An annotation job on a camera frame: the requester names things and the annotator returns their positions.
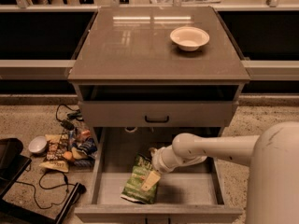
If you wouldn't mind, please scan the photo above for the green jalapeno chip bag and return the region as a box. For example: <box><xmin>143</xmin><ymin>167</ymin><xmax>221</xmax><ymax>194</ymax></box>
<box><xmin>121</xmin><ymin>154</ymin><xmax>158</xmax><ymax>204</ymax></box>

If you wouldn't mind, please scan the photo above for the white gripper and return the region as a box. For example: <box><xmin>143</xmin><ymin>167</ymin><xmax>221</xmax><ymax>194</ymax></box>
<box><xmin>141</xmin><ymin>147</ymin><xmax>175</xmax><ymax>191</ymax></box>

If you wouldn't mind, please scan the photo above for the white bowl on counter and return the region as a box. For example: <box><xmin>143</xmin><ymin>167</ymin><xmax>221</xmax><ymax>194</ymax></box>
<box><xmin>170</xmin><ymin>26</ymin><xmax>209</xmax><ymax>51</ymax></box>

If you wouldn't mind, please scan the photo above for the blue snack bag on floor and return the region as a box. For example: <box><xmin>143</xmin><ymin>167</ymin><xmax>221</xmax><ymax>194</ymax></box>
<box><xmin>71</xmin><ymin>137</ymin><xmax>97</xmax><ymax>167</ymax></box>

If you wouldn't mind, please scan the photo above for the black power adapter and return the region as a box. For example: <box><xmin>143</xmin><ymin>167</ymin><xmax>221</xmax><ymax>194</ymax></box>
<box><xmin>61</xmin><ymin>119</ymin><xmax>75</xmax><ymax>131</ymax></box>

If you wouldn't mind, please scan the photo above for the open grey middle drawer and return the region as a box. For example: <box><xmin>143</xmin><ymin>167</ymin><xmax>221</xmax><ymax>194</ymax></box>
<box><xmin>75</xmin><ymin>128</ymin><xmax>242</xmax><ymax>224</ymax></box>

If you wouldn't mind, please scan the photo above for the orange fruit on floor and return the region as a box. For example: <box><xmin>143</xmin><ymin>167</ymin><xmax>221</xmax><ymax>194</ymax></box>
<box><xmin>63</xmin><ymin>151</ymin><xmax>75</xmax><ymax>162</ymax></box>

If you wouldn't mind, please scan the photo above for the black cable on floor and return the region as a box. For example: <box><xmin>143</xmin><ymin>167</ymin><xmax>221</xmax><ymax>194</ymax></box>
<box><xmin>14</xmin><ymin>168</ymin><xmax>78</xmax><ymax>211</ymax></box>

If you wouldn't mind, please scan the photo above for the white bowl on floor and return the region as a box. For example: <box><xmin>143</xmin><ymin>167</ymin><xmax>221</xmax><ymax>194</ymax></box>
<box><xmin>28</xmin><ymin>136</ymin><xmax>47</xmax><ymax>154</ymax></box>

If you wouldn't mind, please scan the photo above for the grey drawer cabinet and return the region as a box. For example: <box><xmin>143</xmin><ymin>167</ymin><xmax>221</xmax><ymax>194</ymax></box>
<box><xmin>67</xmin><ymin>6</ymin><xmax>251</xmax><ymax>224</ymax></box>

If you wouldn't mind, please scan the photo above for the closed grey top drawer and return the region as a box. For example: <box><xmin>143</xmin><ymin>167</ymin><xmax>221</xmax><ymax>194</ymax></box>
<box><xmin>78</xmin><ymin>101</ymin><xmax>238</xmax><ymax>127</ymax></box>

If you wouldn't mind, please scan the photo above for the brown snack bag on floor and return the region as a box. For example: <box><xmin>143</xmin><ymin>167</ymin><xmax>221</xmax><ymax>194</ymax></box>
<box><xmin>39</xmin><ymin>134</ymin><xmax>69</xmax><ymax>173</ymax></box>

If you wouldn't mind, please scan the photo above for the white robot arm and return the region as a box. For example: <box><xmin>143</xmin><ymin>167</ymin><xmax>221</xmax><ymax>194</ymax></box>
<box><xmin>149</xmin><ymin>121</ymin><xmax>299</xmax><ymax>224</ymax></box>

